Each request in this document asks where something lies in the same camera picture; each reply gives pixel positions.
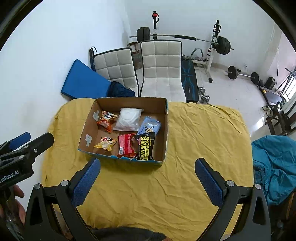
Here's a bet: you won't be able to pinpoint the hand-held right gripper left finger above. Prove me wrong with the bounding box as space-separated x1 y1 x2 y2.
24 158 101 241

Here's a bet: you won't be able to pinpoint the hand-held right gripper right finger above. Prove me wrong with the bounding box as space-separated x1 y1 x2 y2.
195 158 271 241

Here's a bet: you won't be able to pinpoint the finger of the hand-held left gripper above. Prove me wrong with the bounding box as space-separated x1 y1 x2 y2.
0 133 55 163
0 132 31 151

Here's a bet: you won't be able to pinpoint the yellow snack packet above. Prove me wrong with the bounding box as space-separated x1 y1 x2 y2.
94 137 117 151

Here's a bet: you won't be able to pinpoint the red packet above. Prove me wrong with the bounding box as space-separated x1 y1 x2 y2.
117 133 137 158

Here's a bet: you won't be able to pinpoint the orange snack packet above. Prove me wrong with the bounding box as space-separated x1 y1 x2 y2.
97 110 117 133

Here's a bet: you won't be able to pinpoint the cardboard box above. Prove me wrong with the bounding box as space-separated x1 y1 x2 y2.
78 97 168 168

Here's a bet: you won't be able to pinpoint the black wipes packet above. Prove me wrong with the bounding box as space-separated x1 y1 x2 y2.
134 133 156 161

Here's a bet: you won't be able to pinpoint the white plastic bag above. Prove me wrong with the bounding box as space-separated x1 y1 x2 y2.
113 108 144 131

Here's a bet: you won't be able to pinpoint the light blue tissue pack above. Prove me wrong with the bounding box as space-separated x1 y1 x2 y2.
137 116 162 136

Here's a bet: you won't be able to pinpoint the person's left hand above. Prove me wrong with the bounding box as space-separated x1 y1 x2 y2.
0 184 26 226

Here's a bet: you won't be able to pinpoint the yellow tablecloth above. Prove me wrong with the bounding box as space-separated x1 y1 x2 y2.
41 98 255 241

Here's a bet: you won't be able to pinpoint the dark fuzzy clothing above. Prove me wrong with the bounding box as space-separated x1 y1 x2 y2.
91 227 168 241

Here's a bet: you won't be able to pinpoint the blue jacket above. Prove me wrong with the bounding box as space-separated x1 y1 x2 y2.
251 135 296 205

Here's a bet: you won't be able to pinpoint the blue foam mat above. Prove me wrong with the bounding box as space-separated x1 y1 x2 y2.
60 59 111 100

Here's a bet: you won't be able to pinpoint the chrome dumbbell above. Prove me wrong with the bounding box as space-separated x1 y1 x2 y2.
198 87 210 104

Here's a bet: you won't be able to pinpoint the dark blue cloth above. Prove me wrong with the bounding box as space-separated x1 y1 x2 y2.
107 81 136 98

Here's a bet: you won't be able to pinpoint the dark wooden chair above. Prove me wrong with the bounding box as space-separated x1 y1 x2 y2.
265 93 293 136

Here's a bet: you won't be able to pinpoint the black stick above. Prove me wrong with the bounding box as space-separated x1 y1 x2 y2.
89 47 96 70

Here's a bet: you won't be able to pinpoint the black weight bench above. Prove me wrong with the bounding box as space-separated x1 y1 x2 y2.
180 55 199 103

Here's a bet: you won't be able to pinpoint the white padded chair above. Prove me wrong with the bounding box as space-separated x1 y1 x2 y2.
92 47 139 96
139 40 187 102

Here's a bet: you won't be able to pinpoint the treadmill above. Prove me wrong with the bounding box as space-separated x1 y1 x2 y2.
259 67 296 105

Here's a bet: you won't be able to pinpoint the short barbell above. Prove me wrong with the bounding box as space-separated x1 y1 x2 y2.
227 65 259 85

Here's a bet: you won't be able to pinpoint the black box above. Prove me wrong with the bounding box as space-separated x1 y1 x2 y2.
264 77 276 90

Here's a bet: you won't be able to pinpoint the white barbell rack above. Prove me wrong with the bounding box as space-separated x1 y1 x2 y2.
151 11 220 83

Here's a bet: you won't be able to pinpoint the brown stool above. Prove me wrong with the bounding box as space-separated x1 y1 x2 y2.
128 42 142 70

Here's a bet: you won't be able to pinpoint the thin metal bar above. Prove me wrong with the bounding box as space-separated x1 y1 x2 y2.
275 47 279 90

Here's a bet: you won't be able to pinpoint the long barbell with black plates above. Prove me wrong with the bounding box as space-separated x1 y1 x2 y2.
129 27 234 55

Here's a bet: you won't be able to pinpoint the grey push-up handles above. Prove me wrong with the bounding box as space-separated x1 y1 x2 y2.
191 47 204 61

